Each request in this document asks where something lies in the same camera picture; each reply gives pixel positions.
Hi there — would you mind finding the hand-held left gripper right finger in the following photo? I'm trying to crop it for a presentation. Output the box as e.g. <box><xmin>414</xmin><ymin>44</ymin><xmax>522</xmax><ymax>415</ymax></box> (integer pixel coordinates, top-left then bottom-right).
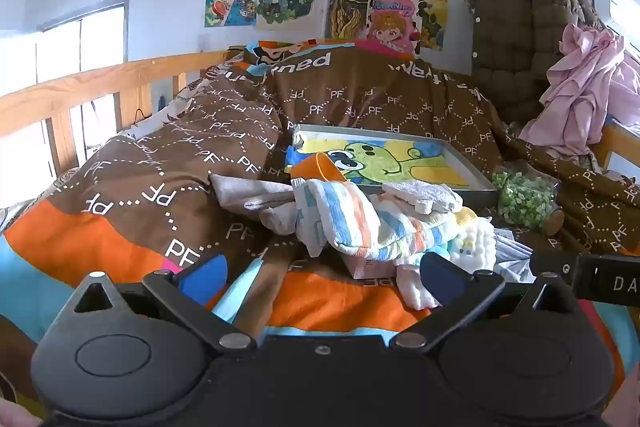
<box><xmin>390</xmin><ymin>252</ymin><xmax>583</xmax><ymax>351</ymax></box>

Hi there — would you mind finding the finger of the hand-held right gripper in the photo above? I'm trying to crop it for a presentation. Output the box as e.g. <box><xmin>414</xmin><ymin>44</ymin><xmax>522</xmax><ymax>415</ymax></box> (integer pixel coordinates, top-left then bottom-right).
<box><xmin>530</xmin><ymin>252</ymin><xmax>577</xmax><ymax>299</ymax></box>

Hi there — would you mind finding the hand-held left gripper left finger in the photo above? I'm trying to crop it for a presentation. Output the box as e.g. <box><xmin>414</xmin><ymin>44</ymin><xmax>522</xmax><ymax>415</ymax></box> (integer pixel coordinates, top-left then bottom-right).
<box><xmin>60</xmin><ymin>254</ymin><xmax>258</xmax><ymax>354</ymax></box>

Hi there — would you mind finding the grey metal tray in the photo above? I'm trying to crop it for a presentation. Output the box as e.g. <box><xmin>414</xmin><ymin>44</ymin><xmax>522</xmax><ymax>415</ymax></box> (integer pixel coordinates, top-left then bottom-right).
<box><xmin>285</xmin><ymin>123</ymin><xmax>499</xmax><ymax>208</ymax></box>

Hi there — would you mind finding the striped towel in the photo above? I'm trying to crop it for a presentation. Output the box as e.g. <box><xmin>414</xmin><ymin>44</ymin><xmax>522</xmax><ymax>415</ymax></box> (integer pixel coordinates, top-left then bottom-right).
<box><xmin>307</xmin><ymin>179</ymin><xmax>453</xmax><ymax>259</ymax></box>

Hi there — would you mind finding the white textured cloth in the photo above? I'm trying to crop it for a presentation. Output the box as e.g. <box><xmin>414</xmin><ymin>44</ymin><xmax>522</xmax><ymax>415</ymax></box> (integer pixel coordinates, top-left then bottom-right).
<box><xmin>397</xmin><ymin>264</ymin><xmax>442</xmax><ymax>311</ymax></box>

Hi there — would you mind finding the white plastic wrapper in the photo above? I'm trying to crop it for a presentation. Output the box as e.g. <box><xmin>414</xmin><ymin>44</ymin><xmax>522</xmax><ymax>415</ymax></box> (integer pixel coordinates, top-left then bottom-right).
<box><xmin>492</xmin><ymin>229</ymin><xmax>537</xmax><ymax>284</ymax></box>

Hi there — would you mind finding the yellow cloth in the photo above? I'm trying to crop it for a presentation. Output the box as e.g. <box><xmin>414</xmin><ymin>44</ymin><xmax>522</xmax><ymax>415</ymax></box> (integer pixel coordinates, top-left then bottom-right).
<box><xmin>449</xmin><ymin>207</ymin><xmax>479</xmax><ymax>229</ymax></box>

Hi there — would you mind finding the white washcloth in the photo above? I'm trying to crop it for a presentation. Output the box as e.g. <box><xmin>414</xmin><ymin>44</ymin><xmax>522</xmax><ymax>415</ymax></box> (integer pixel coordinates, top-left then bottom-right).
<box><xmin>382</xmin><ymin>179</ymin><xmax>464</xmax><ymax>215</ymax></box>

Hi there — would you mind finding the grey towel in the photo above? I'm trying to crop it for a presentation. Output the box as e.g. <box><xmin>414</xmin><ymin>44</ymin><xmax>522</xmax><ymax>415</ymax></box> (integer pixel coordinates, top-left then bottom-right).
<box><xmin>210</xmin><ymin>173</ymin><xmax>301</xmax><ymax>236</ymax></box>

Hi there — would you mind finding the green frog painting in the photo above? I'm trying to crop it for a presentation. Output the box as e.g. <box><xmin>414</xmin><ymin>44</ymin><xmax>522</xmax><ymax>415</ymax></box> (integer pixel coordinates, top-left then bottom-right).
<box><xmin>299</xmin><ymin>134</ymin><xmax>473</xmax><ymax>188</ymax></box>

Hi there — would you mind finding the brown printed blanket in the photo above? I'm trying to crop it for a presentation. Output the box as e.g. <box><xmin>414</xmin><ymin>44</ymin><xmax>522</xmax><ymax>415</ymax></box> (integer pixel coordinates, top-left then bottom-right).
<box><xmin>0</xmin><ymin>38</ymin><xmax>640</xmax><ymax>408</ymax></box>

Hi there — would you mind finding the orange plastic cup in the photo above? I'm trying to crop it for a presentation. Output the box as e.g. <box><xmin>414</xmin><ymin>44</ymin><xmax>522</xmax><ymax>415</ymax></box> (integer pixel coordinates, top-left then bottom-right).
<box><xmin>290</xmin><ymin>153</ymin><xmax>348</xmax><ymax>185</ymax></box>

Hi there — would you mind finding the pink cloth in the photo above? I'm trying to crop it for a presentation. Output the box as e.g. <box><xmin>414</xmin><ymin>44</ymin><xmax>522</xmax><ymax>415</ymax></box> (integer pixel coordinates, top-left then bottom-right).
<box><xmin>520</xmin><ymin>24</ymin><xmax>640</xmax><ymax>158</ymax></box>

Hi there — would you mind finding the brown quilted jacket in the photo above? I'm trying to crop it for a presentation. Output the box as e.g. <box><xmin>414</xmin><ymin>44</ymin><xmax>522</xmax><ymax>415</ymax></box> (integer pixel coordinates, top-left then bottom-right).
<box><xmin>465</xmin><ymin>0</ymin><xmax>608</xmax><ymax>125</ymax></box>

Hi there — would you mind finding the white air conditioner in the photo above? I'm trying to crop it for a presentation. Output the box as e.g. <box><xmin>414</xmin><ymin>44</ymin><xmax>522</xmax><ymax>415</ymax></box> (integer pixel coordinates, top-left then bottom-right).
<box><xmin>592</xmin><ymin>0</ymin><xmax>640</xmax><ymax>35</ymax></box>

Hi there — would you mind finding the window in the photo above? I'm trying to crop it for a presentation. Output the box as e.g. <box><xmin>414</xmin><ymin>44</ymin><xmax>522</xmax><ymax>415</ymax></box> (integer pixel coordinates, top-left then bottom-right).
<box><xmin>0</xmin><ymin>0</ymin><xmax>131</xmax><ymax>168</ymax></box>

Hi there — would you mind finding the wooden bed rail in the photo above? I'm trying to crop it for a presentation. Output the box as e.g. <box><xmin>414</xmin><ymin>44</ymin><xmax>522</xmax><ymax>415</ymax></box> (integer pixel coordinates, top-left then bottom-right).
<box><xmin>0</xmin><ymin>49</ymin><xmax>246</xmax><ymax>188</ymax></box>
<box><xmin>590</xmin><ymin>117</ymin><xmax>640</xmax><ymax>172</ymax></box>

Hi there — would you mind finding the pink cow-print wall poster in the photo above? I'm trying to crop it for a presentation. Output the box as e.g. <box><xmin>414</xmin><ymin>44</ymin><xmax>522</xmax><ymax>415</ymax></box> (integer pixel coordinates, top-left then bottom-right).
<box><xmin>365</xmin><ymin>0</ymin><xmax>424</xmax><ymax>56</ymax></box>

